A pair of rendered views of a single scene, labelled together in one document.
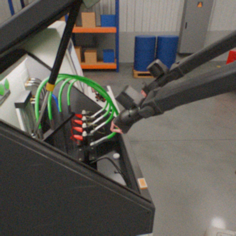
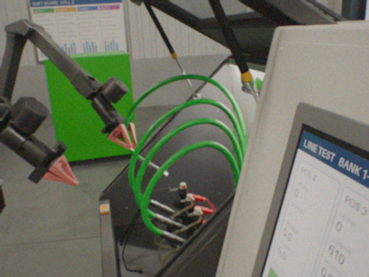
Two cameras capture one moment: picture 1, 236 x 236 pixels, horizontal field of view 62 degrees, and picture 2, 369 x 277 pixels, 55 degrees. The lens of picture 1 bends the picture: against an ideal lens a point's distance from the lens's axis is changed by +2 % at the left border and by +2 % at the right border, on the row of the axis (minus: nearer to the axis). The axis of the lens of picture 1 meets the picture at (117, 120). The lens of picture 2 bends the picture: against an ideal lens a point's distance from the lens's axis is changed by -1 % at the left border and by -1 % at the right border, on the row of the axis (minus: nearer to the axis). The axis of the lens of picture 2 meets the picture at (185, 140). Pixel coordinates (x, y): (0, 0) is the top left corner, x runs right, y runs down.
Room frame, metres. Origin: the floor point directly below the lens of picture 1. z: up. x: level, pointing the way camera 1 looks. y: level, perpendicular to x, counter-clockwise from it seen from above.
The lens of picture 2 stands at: (1.77, 0.11, 1.55)
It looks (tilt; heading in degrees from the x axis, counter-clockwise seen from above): 18 degrees down; 176
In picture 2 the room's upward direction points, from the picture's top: 3 degrees counter-clockwise
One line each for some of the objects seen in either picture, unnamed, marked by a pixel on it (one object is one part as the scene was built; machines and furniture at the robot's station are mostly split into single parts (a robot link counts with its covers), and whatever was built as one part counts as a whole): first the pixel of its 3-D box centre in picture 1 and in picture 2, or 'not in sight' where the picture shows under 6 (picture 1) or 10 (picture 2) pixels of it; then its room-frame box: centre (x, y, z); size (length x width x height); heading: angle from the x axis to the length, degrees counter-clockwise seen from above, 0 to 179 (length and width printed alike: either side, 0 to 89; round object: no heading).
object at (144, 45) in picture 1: (154, 56); not in sight; (5.76, -1.05, 0.51); 1.20 x 0.85 x 1.02; 90
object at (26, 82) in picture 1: (33, 99); not in sight; (1.00, 0.46, 1.20); 0.13 x 0.03 x 0.31; 10
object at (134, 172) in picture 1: (130, 164); (110, 267); (0.85, -0.07, 0.87); 0.62 x 0.04 x 0.16; 10
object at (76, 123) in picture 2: not in sight; (93, 105); (-2.81, -0.75, 0.65); 0.95 x 0.86 x 1.30; 100
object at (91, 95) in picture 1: (102, 101); not in sight; (1.52, 0.13, 0.97); 0.70 x 0.22 x 0.03; 10
